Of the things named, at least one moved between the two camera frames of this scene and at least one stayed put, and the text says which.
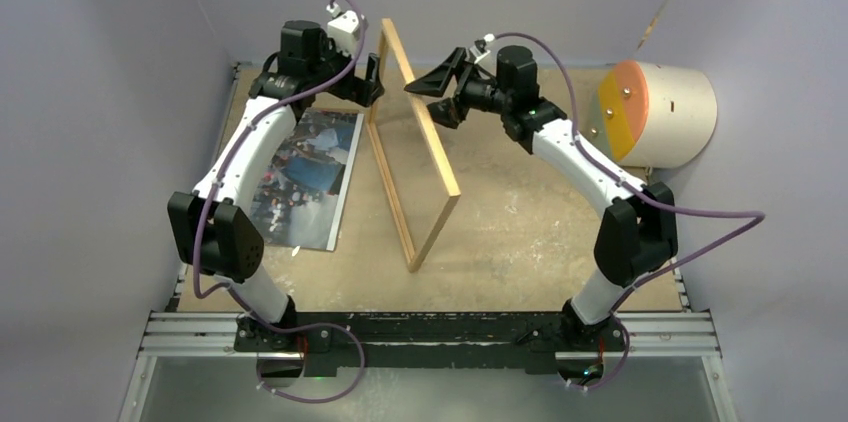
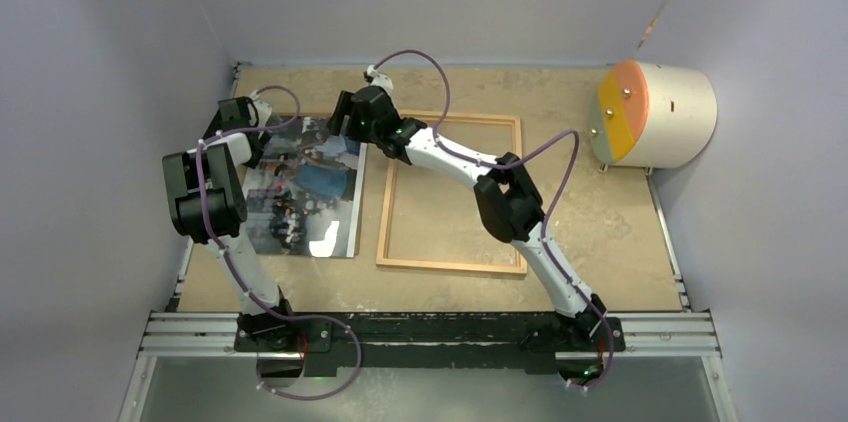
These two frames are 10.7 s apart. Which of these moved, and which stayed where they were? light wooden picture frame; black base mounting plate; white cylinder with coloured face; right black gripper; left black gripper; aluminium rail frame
Moved: light wooden picture frame; left black gripper; right black gripper
Stayed: black base mounting plate; white cylinder with coloured face; aluminium rail frame
